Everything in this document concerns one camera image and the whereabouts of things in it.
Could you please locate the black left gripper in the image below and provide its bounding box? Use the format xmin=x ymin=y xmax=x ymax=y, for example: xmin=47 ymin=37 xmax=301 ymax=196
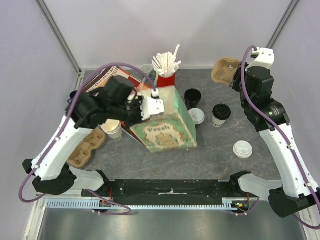
xmin=110 ymin=95 xmax=153 ymax=131

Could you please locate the green patterned paper bag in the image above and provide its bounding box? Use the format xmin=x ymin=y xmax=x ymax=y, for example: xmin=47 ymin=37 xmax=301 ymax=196
xmin=130 ymin=86 xmax=197 ymax=153

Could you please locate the stack of black cups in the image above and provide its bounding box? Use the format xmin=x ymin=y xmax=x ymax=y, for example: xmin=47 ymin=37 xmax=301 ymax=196
xmin=184 ymin=88 xmax=202 ymax=110

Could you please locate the dark blue ceramic mug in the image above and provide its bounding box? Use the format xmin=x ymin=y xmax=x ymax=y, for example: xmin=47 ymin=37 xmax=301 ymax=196
xmin=67 ymin=90 xmax=77 ymax=104

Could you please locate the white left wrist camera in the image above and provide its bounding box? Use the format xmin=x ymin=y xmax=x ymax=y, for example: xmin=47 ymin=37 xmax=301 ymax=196
xmin=140 ymin=97 xmax=165 ymax=121

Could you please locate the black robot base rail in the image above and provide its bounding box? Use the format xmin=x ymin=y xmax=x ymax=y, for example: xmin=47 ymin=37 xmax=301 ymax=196
xmin=95 ymin=179 xmax=255 ymax=200

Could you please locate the white coffee cup lid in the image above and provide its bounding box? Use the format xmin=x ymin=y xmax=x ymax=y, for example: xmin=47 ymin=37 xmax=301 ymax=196
xmin=188 ymin=108 xmax=205 ymax=125

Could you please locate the stack of white paper cups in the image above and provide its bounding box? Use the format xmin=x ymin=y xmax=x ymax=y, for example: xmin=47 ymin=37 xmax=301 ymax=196
xmin=101 ymin=119 xmax=123 ymax=141

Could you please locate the grey ceramic mug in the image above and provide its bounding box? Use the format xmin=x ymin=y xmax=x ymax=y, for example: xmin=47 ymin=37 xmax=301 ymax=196
xmin=140 ymin=64 xmax=153 ymax=76

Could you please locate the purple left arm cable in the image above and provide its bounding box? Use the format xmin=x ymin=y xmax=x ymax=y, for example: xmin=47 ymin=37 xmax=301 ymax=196
xmin=19 ymin=62 xmax=158 ymax=216

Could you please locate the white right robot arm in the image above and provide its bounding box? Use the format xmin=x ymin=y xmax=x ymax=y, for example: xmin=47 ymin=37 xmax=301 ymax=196
xmin=229 ymin=66 xmax=320 ymax=218

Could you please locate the black coffee cup lid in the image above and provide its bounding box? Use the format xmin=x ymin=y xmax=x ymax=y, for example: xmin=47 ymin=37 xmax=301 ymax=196
xmin=212 ymin=103 xmax=231 ymax=120

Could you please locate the cardboard cup carrier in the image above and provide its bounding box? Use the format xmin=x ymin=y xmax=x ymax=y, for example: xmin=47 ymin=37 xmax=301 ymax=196
xmin=67 ymin=128 xmax=106 ymax=168
xmin=211 ymin=57 xmax=241 ymax=87

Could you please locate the stack of white lids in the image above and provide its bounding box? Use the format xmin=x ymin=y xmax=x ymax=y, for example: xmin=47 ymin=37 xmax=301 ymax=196
xmin=232 ymin=140 xmax=253 ymax=159

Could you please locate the bundle of white straws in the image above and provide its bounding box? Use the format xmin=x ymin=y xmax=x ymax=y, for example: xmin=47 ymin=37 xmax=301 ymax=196
xmin=151 ymin=44 xmax=182 ymax=78

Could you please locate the colourful patchwork placemat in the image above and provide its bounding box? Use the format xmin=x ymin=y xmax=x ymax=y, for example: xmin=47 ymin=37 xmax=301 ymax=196
xmin=79 ymin=66 xmax=145 ymax=145

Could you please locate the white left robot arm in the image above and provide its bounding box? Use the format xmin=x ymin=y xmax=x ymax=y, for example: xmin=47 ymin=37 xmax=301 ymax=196
xmin=22 ymin=75 xmax=143 ymax=197

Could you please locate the red straw holder cup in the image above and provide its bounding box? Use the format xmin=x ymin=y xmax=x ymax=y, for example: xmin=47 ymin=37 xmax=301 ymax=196
xmin=157 ymin=72 xmax=176 ymax=88

